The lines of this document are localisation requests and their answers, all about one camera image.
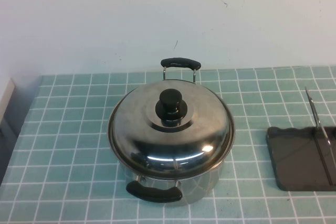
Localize stainless steel pot black handles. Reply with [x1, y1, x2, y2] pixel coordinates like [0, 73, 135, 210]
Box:
[107, 57, 236, 206]

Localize black lid rack metal wire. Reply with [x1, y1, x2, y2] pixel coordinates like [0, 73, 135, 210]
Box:
[266, 86, 336, 192]

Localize teal tile pattern tablecloth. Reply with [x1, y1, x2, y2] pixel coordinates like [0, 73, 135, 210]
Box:
[0, 66, 336, 224]

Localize beige board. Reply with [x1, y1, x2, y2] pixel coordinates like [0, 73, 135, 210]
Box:
[0, 77, 16, 130]

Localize stainless steel lid black knob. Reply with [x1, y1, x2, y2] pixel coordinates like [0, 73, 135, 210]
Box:
[107, 79, 235, 179]

